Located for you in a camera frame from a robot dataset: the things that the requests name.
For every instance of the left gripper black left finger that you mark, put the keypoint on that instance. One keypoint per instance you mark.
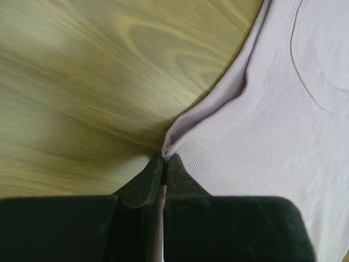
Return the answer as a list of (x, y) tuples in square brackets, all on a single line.
[(123, 226)]

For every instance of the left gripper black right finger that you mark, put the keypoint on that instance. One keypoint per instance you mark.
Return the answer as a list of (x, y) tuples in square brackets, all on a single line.
[(202, 227)]

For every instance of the pink tank top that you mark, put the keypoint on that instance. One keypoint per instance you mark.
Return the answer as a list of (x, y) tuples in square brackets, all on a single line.
[(277, 121)]

